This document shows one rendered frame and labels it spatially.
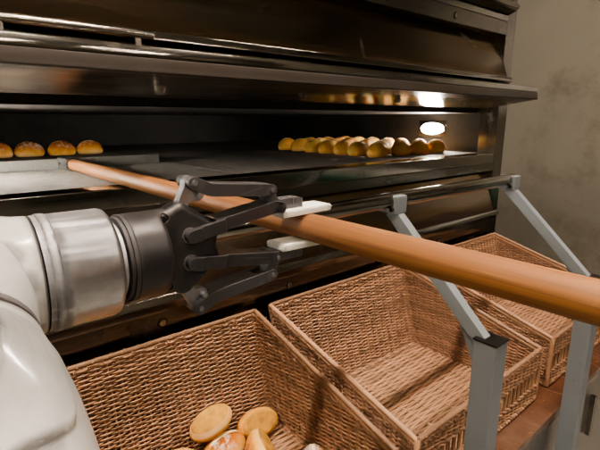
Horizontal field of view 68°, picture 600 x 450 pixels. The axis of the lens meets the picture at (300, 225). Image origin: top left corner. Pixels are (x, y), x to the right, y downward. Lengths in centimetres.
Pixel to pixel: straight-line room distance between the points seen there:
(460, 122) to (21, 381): 198
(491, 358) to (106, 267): 64
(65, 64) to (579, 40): 382
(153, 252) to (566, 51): 400
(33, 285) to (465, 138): 188
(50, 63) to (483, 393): 86
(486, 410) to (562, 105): 349
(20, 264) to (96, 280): 5
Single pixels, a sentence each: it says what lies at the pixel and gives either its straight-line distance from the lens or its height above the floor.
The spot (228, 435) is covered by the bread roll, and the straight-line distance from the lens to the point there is 108.
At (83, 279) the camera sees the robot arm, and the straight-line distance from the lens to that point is 35.
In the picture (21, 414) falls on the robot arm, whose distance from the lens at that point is 21.
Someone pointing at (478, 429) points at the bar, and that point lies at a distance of 91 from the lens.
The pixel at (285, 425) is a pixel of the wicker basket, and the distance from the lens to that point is 118.
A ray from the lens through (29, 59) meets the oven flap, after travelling 77.
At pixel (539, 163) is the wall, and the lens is 423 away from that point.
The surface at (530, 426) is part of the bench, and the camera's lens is 133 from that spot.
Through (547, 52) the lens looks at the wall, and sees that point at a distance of 426.
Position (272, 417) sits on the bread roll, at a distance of 114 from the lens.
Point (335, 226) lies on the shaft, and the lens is 45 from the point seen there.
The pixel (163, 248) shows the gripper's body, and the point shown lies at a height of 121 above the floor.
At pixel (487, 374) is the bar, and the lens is 85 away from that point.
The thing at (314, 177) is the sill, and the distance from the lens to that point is 122.
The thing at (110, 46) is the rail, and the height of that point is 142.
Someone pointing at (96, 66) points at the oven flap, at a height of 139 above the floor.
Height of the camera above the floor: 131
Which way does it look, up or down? 13 degrees down
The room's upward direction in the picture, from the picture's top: straight up
